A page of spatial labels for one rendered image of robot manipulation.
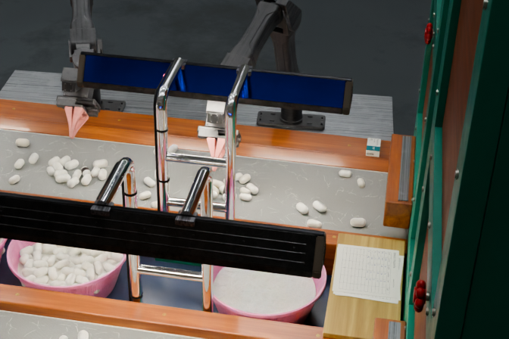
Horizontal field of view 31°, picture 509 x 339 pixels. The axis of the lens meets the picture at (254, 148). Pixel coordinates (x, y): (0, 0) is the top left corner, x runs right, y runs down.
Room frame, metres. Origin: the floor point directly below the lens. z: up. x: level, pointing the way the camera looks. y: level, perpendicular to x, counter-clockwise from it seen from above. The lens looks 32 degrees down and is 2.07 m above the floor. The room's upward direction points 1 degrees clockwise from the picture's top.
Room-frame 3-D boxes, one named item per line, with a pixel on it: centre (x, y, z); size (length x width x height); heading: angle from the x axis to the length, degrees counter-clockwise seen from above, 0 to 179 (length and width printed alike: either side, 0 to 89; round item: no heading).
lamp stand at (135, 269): (1.38, 0.18, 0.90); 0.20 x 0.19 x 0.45; 81
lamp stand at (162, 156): (1.77, 0.11, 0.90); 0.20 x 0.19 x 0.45; 81
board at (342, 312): (1.51, -0.24, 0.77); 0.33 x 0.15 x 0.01; 171
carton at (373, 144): (2.06, -0.31, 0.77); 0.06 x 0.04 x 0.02; 171
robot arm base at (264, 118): (2.35, -0.11, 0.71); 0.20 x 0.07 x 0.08; 85
